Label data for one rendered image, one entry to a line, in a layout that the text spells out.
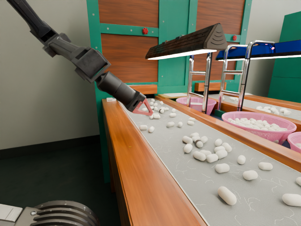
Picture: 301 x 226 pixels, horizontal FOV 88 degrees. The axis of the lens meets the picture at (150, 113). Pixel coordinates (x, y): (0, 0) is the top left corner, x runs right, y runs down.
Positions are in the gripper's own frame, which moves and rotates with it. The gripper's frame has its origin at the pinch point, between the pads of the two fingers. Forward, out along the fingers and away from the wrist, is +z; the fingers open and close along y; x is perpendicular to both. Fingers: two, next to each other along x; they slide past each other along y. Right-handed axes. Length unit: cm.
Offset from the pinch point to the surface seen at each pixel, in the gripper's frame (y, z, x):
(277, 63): 140, 202, -190
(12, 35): 153, -97, 22
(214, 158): -21.5, 12.8, -0.6
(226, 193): -32.3, 7.2, 3.0
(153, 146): -7.4, 4.6, 8.0
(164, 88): 69, 30, -22
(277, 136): -16.5, 38.4, -20.7
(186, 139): -9.5, 11.9, -0.2
